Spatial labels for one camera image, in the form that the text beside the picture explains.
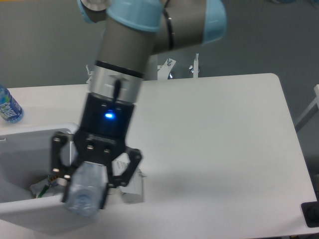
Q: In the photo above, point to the white frame at right edge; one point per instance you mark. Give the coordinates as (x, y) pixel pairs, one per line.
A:
(309, 111)

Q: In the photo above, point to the black device at table edge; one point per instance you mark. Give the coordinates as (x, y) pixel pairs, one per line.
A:
(311, 213)

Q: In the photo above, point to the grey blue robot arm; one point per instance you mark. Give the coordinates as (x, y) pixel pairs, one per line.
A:
(136, 30)

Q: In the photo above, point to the crumpled wrappers in bin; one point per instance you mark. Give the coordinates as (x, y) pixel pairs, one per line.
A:
(48, 187)

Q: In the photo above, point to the clear crushed plastic bottle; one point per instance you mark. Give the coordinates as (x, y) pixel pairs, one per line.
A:
(86, 189)

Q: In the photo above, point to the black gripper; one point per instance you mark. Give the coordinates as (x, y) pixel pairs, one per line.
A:
(99, 139)

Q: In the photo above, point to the white paper carton trash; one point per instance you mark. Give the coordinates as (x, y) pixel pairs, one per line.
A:
(133, 193)

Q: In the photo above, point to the blue labelled water bottle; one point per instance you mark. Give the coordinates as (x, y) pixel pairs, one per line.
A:
(10, 109)

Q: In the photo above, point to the white plastic trash can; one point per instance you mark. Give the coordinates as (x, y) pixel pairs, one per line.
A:
(25, 160)

